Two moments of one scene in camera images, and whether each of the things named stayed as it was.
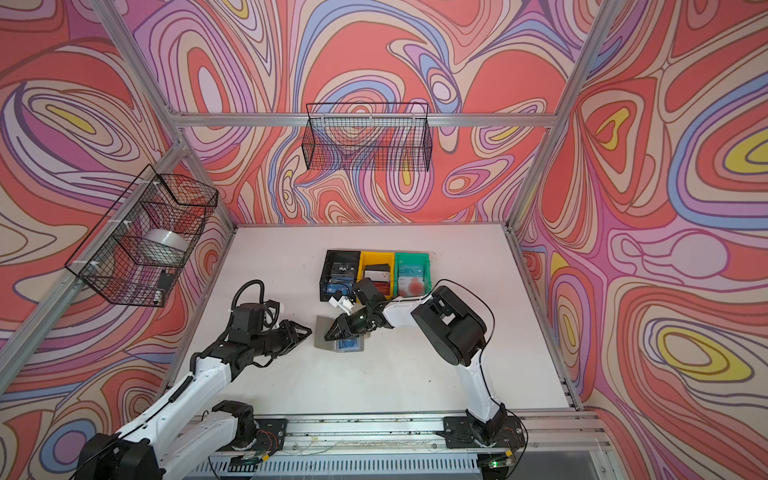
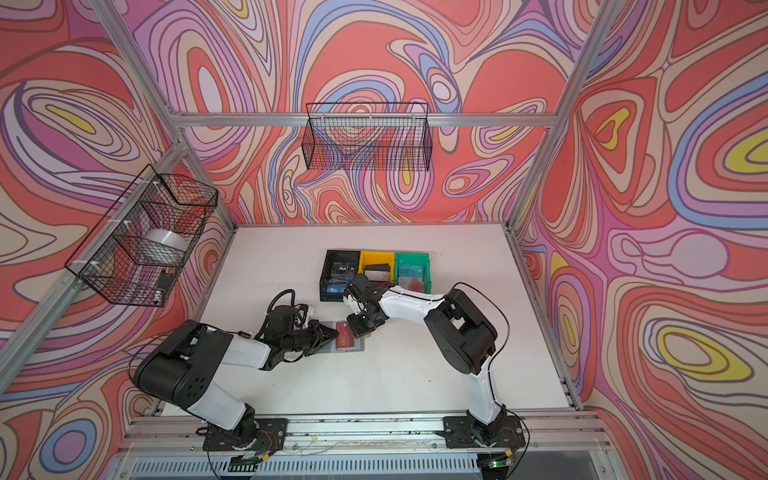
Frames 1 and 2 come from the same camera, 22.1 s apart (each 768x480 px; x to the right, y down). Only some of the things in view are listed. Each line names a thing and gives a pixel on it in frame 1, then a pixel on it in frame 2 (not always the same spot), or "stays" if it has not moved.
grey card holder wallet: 321,325 stays
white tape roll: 161,246 stays
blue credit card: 349,344 → 336,288
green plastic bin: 412,274 stays
